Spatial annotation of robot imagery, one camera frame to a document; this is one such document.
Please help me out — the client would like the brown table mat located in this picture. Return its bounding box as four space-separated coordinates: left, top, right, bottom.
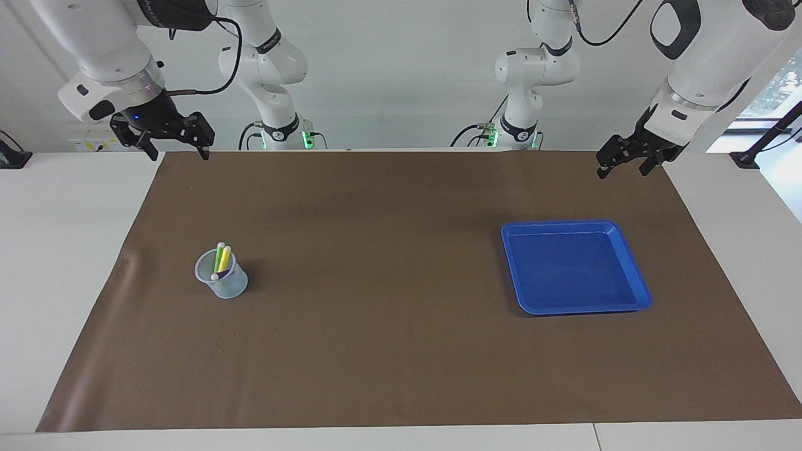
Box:
36 150 802 433

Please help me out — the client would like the white power strip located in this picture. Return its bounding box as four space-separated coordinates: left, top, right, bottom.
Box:
68 128 123 153

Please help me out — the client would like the blue plastic tray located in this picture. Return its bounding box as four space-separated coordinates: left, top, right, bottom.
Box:
501 219 654 316

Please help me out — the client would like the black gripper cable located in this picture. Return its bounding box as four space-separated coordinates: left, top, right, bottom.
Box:
567 0 649 48
164 16 243 96

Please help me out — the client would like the black clamp stand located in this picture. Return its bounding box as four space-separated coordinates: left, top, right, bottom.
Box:
730 100 802 170

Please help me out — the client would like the black right arm strap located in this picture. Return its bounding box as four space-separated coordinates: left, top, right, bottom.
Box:
256 28 284 55

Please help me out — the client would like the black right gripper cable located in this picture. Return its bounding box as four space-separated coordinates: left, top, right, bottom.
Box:
164 16 243 96

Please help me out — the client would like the window with greenery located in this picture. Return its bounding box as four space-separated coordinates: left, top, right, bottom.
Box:
707 49 802 154

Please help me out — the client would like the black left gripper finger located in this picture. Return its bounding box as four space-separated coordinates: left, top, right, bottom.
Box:
595 135 635 180
639 149 671 176

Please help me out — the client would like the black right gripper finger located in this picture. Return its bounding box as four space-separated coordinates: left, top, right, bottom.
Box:
111 119 159 162
187 111 216 160

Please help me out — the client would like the black base cable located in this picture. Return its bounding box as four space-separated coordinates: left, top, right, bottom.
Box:
238 121 264 151
450 123 497 148

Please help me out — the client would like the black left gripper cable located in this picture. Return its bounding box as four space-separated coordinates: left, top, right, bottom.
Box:
567 0 649 48

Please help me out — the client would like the translucent plastic cup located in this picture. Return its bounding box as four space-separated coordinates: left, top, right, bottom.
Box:
194 249 249 300

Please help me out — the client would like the black table clamp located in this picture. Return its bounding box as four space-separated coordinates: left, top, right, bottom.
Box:
0 130 33 170

